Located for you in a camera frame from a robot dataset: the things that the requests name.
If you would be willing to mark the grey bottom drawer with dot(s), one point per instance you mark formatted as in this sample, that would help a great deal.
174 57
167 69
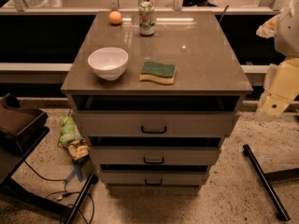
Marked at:
153 178

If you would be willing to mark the orange ball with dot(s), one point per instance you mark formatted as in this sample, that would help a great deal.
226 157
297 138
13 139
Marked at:
115 17

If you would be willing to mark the grey middle drawer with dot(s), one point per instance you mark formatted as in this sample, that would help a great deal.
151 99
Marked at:
153 156

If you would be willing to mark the grey drawer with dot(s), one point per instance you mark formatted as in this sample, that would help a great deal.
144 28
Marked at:
155 124
153 156
153 178

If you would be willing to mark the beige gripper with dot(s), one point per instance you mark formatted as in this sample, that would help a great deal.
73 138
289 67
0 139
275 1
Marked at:
289 32

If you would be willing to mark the grey top drawer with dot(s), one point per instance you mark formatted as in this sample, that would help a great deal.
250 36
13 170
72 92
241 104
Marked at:
155 124

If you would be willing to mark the dark brown box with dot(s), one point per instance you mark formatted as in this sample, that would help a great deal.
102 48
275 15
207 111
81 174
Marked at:
18 124

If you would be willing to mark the black stand leg right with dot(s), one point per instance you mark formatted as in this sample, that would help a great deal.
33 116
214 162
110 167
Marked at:
269 178

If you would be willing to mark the grey drawer cabinet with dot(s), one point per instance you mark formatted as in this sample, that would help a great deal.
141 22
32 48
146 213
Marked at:
208 78

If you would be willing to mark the blue tape strip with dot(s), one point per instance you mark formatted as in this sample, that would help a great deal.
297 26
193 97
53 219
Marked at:
77 172

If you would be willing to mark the soda can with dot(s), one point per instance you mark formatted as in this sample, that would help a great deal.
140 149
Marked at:
146 18

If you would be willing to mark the white bowl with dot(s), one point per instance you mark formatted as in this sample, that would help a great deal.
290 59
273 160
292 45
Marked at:
108 63

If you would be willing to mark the green snack bag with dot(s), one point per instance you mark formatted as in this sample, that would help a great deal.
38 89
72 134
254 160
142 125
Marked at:
67 134

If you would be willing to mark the brown snack bag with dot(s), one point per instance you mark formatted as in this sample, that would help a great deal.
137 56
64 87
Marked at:
78 149

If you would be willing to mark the black stand frame left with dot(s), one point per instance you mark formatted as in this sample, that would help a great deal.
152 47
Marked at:
42 184

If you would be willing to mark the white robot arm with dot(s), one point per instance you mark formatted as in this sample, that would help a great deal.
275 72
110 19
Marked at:
284 27

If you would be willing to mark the green yellow sponge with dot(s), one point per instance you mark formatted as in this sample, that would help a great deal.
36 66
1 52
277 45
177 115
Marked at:
160 73

